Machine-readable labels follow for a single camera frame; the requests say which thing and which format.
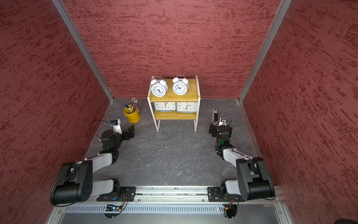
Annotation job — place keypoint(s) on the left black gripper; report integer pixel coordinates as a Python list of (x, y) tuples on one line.
[(127, 137)]

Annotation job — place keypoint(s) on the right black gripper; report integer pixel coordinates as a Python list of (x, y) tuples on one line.
[(215, 128)]

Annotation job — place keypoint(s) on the grey square alarm clock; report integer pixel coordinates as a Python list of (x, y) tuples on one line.
[(165, 106), (187, 107)]

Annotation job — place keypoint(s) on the white twin-bell clock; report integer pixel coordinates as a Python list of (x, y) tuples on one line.
[(159, 86), (180, 85)]

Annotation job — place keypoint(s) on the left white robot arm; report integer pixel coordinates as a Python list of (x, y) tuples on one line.
[(75, 183)]

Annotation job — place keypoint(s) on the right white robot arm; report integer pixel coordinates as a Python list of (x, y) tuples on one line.
[(253, 180)]

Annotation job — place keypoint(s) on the yellow metal pen bucket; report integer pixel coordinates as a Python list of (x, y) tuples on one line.
[(132, 117)]

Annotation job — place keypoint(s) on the bundle of coloured pencils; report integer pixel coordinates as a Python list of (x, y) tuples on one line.
[(134, 103)]

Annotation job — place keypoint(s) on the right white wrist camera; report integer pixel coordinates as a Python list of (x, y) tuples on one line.
[(223, 121)]

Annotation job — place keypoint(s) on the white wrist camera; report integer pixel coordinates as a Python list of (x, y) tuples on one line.
[(115, 123), (223, 121)]

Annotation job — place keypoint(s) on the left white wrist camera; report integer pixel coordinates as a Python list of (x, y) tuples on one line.
[(115, 123)]

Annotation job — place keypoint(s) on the white frame wooden shelf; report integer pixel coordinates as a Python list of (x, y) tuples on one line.
[(176, 98)]

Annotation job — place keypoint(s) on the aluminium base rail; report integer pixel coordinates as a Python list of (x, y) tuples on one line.
[(174, 205)]

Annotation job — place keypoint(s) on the left aluminium corner post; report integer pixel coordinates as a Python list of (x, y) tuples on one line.
[(65, 15)]

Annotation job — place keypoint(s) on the aluminium corner post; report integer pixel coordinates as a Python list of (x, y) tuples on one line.
[(65, 15), (279, 16)]

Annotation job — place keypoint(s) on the right aluminium corner post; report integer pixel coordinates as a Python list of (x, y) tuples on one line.
[(279, 16)]

